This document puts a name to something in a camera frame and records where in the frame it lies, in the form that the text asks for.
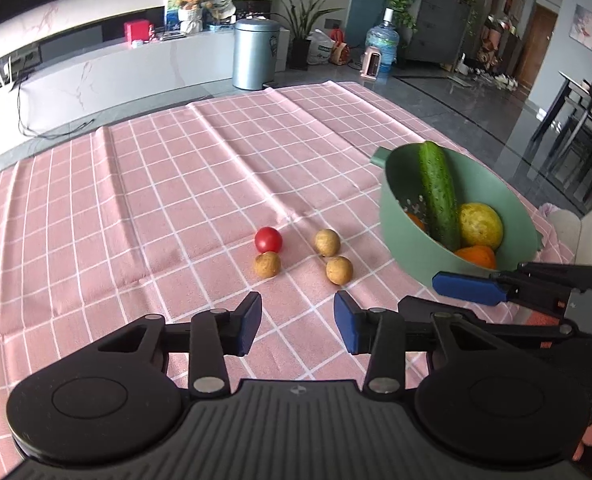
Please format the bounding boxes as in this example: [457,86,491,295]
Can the dark dining table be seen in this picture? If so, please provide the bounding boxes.
[523,70,592,162]

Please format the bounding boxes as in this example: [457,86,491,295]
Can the pink bird wall picture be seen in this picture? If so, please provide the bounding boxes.
[571,3,592,52]

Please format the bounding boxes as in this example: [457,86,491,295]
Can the red brown bag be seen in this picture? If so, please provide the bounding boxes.
[329,27,351,65]

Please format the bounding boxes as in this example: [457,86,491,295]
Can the dark grey sideboard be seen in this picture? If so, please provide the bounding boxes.
[405,0,472,67]

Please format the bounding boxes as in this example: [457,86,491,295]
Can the round decorative fan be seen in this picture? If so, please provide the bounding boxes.
[203,0,237,19]

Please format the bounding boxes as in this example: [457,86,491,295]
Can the small red box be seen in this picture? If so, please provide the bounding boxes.
[123,20,152,44]

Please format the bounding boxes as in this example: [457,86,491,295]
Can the grey metal trash can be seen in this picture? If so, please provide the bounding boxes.
[232,18,281,92]

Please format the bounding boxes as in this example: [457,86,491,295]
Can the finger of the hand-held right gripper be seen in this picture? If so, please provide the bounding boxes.
[432,261,592,312]
[397,296,579,340]

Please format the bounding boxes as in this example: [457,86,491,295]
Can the white plastic bag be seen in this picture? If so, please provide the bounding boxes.
[306,28,336,66]

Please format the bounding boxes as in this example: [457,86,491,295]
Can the tall leafy potted plant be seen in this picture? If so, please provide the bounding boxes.
[261,0,353,72]

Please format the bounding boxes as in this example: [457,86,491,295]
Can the teddy bear bouquet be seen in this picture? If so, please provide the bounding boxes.
[175,0,212,35]

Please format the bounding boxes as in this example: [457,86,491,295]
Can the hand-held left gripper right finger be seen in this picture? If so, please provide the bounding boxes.
[333,290,524,395]

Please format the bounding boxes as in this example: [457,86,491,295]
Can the black dining chair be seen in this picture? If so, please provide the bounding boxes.
[546,77,592,207]

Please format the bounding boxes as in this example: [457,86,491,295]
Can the white marble television cabinet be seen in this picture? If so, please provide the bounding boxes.
[0,7,297,171]

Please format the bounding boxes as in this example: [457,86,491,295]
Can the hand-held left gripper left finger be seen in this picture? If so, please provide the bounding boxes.
[96,291,263,395]

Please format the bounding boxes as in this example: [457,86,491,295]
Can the brown longan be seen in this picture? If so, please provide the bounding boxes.
[325,255,354,286]
[314,229,341,257]
[254,252,282,280]

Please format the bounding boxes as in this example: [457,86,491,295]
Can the green colander bowl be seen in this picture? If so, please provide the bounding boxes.
[369,141,546,289]

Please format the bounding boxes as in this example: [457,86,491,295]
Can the pink space heater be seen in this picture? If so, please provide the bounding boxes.
[359,45,385,81]

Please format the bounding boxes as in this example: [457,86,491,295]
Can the blue water jug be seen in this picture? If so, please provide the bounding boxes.
[365,8,401,74]

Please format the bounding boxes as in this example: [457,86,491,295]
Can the red cherry tomato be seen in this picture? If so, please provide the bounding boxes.
[254,226,284,254]

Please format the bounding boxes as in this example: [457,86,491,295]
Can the beige cushion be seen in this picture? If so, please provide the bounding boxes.
[540,199,592,267]

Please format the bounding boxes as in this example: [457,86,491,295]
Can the pink checkered tablecloth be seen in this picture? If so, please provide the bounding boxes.
[0,80,577,480]

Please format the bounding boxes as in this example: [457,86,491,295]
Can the green cucumber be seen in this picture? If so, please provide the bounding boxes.
[417,141,462,252]

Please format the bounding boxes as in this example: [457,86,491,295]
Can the brown wooden door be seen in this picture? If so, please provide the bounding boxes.
[515,3,560,92]

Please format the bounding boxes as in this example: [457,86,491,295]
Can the black power cable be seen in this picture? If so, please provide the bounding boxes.
[17,79,97,137]

